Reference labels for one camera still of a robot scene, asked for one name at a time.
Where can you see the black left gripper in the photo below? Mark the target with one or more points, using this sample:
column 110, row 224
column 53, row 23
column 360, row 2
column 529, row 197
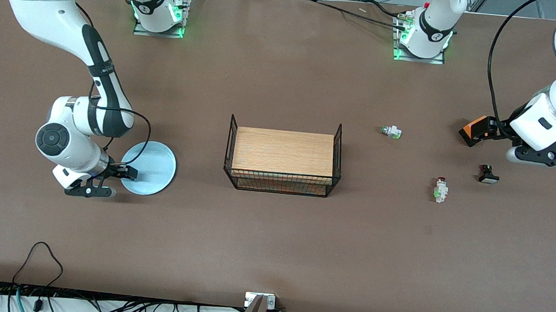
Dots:
column 502, row 126

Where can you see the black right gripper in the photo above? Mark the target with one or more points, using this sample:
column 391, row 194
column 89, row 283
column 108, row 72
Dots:
column 114, row 169

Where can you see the light blue round plate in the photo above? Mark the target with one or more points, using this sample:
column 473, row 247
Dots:
column 155, row 166

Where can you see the red push button switch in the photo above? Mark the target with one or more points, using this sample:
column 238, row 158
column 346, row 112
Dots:
column 441, row 191

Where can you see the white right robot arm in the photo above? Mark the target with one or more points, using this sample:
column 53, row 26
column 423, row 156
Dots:
column 47, row 4

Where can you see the black square white-top push button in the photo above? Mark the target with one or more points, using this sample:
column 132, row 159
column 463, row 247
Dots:
column 488, row 178

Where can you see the silver metal mounting plate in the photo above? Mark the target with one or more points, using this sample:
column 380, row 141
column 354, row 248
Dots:
column 249, row 300

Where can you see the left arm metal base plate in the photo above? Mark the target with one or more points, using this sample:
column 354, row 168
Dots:
column 434, row 60

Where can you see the green push button switch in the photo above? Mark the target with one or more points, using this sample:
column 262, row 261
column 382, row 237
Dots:
column 393, row 132

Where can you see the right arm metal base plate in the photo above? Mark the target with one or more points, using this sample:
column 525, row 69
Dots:
column 141, row 31

